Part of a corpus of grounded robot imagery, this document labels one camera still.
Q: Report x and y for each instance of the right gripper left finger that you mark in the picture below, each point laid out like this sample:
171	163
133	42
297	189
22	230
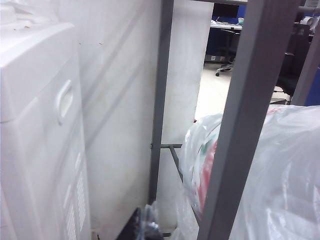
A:
133	230

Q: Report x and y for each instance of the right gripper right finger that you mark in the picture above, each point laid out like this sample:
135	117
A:
152	231

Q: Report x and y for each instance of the white water dispenser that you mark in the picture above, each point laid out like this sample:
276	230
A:
37	150

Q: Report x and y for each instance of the clear plastic bag red contents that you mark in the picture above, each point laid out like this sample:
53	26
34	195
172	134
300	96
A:
287	162

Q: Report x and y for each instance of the black office chair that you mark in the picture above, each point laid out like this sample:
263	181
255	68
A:
228	50
285	85

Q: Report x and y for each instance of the blue office partition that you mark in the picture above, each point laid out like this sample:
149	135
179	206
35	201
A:
220	42

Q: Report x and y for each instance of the grey metal rack frame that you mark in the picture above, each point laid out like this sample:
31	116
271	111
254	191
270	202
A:
250	100

